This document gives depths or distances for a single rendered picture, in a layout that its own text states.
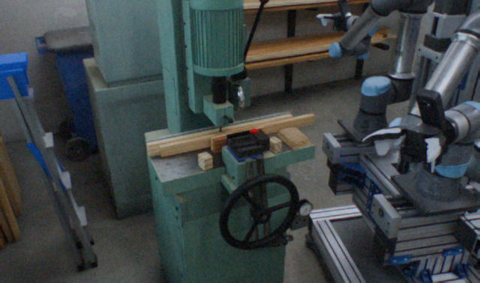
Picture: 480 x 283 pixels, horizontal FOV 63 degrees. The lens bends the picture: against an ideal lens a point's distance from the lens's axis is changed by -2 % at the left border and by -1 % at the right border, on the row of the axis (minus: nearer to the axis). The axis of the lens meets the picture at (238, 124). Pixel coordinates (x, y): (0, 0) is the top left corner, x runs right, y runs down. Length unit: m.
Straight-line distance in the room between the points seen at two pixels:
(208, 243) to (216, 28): 0.79
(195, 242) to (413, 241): 0.78
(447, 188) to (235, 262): 0.83
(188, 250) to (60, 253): 1.16
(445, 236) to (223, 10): 1.11
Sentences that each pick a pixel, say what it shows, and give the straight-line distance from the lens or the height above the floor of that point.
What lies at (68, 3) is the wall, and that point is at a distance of 3.59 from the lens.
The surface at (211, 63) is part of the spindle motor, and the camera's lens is 1.32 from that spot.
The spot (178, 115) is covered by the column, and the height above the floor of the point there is 0.96.
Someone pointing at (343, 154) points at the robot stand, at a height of 0.73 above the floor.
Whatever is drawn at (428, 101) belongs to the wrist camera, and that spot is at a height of 1.31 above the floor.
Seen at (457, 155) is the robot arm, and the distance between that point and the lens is 1.13.
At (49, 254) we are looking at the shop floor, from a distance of 2.58.
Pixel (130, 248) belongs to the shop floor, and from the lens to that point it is 2.46.
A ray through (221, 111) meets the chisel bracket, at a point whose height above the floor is 1.06.
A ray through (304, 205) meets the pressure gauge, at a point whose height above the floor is 0.68.
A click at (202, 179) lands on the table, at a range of 1.38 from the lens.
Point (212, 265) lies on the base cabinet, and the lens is 1.64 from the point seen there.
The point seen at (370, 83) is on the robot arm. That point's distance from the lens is 1.81.
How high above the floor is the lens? 1.64
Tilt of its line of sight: 26 degrees down
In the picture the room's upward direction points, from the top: straight up
